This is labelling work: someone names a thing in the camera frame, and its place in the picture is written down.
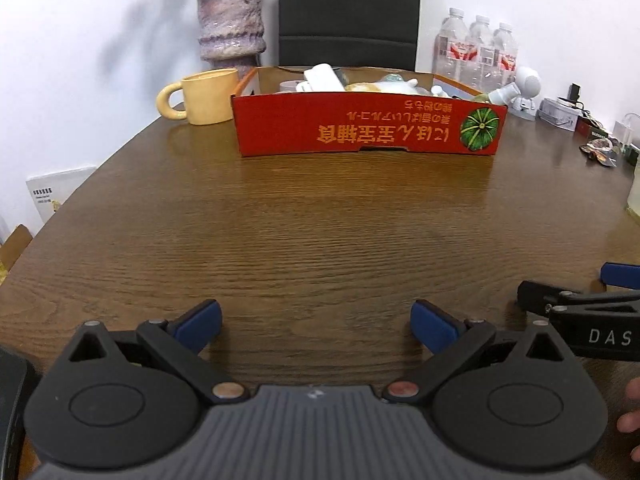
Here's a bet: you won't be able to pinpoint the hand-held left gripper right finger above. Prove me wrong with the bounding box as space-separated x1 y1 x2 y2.
382 299 583 406

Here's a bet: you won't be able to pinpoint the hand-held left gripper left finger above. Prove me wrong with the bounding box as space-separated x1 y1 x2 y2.
47 299 251 406

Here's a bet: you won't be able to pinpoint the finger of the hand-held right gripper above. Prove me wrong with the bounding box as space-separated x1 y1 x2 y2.
516 280 640 317
600 261 640 292

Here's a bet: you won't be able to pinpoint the red cardboard box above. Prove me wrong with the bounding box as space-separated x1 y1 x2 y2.
231 65 508 157

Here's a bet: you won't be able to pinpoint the white items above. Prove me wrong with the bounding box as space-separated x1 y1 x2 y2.
304 63 347 93

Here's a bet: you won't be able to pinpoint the person's right hand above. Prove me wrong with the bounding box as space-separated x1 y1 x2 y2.
617 377 640 462

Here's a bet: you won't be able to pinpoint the plastic cup with pale drink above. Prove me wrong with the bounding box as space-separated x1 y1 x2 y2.
614 112 640 217

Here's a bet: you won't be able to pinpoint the crumpled snack wrapper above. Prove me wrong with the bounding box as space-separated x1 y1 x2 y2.
580 137 618 166

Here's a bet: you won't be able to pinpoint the dark red box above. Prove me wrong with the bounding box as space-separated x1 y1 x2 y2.
575 115 608 139

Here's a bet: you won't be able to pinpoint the grey tin box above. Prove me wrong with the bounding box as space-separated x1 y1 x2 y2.
537 97 581 133

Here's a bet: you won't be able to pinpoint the white box with print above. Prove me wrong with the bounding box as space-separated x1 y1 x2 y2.
26 165 98 226

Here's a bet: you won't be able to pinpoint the brown cardboard piece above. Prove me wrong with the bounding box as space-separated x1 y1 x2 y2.
0 224 33 281

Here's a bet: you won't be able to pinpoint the white robot figurine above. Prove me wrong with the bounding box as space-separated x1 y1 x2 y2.
510 66 543 120

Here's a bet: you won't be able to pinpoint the dark flat object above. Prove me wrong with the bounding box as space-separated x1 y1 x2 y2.
0 345 38 480

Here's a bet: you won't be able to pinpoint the yellow ceramic mug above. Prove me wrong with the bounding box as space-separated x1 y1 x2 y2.
156 68 241 126

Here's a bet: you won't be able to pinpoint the clear water bottle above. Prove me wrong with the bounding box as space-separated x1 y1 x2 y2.
434 7 471 81
492 22 518 86
465 15 496 88

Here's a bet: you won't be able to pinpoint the white plush toy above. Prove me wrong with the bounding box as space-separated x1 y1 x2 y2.
345 80 418 95

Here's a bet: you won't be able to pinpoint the purple glazed ceramic vase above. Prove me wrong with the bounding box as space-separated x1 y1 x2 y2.
196 0 267 81

